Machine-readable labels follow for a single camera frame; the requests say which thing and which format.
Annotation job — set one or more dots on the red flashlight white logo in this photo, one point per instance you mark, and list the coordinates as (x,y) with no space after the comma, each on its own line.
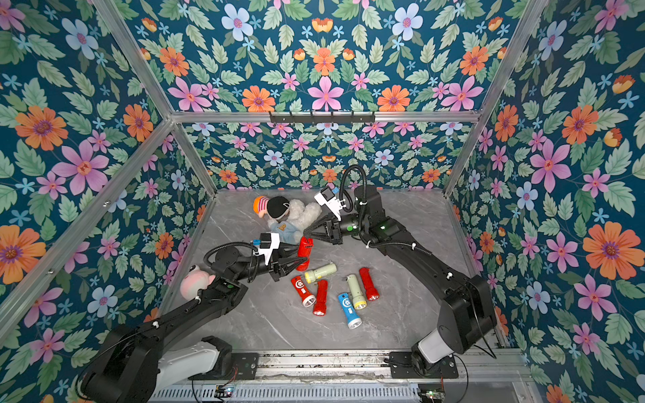
(308,299)

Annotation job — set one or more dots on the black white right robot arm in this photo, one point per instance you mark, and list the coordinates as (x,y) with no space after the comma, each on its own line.
(467,313)

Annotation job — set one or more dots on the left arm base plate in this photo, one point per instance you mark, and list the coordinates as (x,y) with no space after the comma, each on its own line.
(236,366)

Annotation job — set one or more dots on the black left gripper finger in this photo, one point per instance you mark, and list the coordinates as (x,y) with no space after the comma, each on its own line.
(287,266)
(291,251)

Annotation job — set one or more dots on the white teddy bear blue shirt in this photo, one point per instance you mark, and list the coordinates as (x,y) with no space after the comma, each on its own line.
(300,216)

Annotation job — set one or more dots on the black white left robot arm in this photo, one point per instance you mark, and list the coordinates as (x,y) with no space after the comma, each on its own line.
(128,365)

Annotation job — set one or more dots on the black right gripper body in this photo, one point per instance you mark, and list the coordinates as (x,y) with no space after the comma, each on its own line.
(334,227)

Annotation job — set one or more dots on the blue flashlight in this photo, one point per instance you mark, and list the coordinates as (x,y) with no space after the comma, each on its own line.
(352,318)

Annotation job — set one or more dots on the black hook rail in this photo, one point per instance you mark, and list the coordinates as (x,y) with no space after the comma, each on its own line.
(323,118)

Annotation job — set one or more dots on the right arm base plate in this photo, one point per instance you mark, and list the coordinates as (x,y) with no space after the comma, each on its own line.
(409,364)

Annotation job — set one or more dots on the red flashlight plain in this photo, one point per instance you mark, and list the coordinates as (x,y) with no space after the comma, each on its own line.
(304,251)
(372,293)
(320,306)

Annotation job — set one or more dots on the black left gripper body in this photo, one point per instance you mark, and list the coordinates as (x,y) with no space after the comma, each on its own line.
(254,271)

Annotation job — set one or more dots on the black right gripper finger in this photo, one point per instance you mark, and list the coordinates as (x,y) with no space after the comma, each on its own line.
(312,238)
(318,229)

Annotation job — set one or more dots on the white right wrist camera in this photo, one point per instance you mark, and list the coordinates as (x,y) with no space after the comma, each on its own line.
(329,197)

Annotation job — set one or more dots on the pale green flashlight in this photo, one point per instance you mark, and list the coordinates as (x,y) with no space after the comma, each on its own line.
(312,276)
(358,298)

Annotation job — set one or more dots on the pink plush toy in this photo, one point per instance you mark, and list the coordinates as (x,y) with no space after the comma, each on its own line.
(196,280)

